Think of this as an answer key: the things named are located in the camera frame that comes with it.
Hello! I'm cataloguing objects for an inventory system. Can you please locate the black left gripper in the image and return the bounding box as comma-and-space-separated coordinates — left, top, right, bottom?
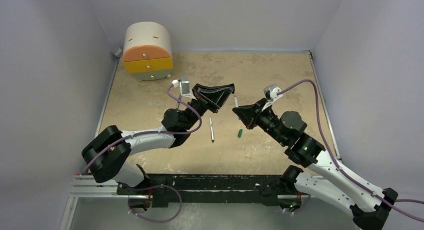
183, 84, 234, 130

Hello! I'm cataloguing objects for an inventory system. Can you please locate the blue pen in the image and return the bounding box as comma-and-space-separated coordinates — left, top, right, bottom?
176, 94, 182, 109

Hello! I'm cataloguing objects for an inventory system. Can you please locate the white marker black tip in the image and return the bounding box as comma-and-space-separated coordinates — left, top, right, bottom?
209, 117, 215, 143

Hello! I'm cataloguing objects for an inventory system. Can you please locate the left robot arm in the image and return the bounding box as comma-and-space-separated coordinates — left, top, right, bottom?
81, 80, 235, 194

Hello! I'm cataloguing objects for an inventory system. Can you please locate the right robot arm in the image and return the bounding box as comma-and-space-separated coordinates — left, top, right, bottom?
232, 99, 398, 229

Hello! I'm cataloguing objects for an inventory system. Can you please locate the small three-drawer pastel cabinet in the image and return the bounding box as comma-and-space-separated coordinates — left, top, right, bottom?
122, 22, 174, 81

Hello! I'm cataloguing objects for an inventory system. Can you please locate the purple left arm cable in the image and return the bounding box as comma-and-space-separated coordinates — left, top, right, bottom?
82, 84, 203, 175

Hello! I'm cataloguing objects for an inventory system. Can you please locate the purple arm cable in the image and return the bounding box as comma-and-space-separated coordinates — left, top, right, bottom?
82, 84, 203, 175
276, 79, 424, 223

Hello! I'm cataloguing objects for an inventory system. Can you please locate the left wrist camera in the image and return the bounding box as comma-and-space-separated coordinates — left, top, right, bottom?
171, 76, 196, 99

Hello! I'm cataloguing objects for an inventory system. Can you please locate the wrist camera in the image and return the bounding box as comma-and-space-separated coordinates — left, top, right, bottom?
171, 76, 196, 99
261, 84, 282, 112

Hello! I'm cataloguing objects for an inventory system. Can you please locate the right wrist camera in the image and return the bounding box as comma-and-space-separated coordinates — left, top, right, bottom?
261, 84, 282, 112

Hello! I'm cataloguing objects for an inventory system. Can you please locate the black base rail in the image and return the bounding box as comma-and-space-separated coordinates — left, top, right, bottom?
117, 167, 309, 211

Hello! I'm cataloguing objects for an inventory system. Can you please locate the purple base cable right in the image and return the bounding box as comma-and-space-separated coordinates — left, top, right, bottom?
281, 188, 315, 216

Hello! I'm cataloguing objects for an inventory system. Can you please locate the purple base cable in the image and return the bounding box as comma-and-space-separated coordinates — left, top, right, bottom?
281, 188, 315, 216
127, 182, 185, 223

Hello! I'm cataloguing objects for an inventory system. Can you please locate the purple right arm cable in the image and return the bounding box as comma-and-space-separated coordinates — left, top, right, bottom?
276, 79, 424, 223

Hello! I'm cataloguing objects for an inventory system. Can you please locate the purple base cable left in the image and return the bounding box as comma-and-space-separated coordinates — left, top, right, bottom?
127, 182, 185, 223

